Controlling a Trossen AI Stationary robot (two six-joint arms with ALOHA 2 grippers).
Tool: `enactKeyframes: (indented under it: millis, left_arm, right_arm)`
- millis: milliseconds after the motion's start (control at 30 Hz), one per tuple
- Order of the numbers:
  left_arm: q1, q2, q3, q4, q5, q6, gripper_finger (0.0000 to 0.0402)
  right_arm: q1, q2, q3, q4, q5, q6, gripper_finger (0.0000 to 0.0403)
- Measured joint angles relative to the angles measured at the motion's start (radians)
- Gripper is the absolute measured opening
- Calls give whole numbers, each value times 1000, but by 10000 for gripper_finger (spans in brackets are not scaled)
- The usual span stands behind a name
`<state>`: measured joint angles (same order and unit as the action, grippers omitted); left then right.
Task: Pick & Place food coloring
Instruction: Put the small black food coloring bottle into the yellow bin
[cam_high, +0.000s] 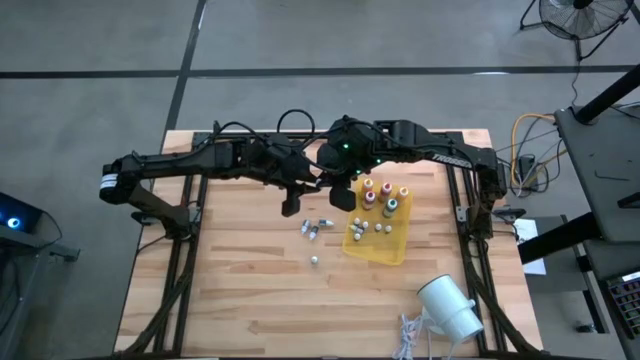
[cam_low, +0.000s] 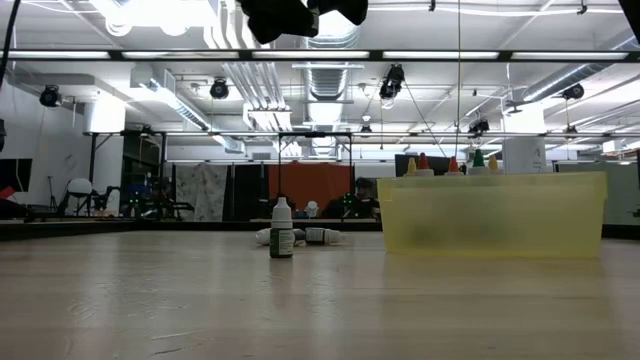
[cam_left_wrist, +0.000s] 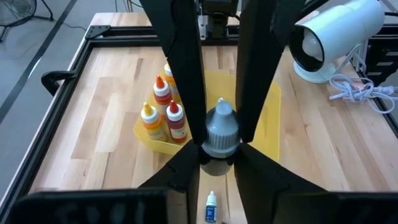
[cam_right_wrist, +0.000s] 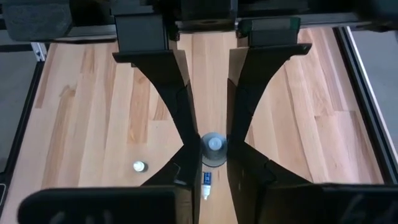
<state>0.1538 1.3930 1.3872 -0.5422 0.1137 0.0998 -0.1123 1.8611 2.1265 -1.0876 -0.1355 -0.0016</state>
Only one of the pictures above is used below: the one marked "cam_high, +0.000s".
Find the white cable bundle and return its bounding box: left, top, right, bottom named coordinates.
left=392, top=312, right=436, bottom=360

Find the black frame side rail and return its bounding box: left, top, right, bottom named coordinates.
left=459, top=139, right=506, bottom=351
left=442, top=134, right=489, bottom=357
left=153, top=139, right=201, bottom=357
left=172, top=134, right=217, bottom=357

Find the black stand leg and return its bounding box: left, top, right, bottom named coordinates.
left=517, top=212, right=601, bottom=266

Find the yellow translucent plastic bin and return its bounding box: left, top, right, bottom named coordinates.
left=341, top=175, right=415, bottom=266

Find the yellow floor cable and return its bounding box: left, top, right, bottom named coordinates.
left=509, top=112, right=569, bottom=190

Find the black power adapter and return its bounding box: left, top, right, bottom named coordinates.
left=517, top=155, right=539, bottom=191

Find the black computer with blue light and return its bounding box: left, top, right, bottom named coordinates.
left=0, top=192, right=45, bottom=236

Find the black parts tray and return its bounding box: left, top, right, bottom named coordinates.
left=605, top=271, right=640, bottom=341

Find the black table edge rail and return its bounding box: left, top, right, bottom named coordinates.
left=192, top=119, right=466, bottom=147

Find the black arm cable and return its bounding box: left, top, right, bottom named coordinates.
left=130, top=108, right=317, bottom=174

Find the white cylindrical lamp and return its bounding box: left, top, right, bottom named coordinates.
left=416, top=273, right=485, bottom=346

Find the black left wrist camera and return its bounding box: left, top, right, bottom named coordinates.
left=264, top=144, right=306, bottom=181

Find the black slanted post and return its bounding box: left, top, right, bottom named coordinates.
left=574, top=63, right=640, bottom=125

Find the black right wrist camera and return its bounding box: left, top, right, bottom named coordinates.
left=317, top=142, right=354, bottom=174

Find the grey side table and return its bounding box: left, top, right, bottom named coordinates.
left=553, top=102, right=640, bottom=244

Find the white paper sheet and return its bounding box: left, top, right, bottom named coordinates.
left=513, top=218, right=547, bottom=277

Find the black floor fan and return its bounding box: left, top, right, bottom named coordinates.
left=519, top=0, right=635, bottom=62

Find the black equipment cart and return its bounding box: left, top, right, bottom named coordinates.
left=0, top=219, right=82, bottom=360

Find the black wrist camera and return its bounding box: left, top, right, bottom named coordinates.
left=317, top=142, right=354, bottom=174
left=264, top=144, right=306, bottom=181

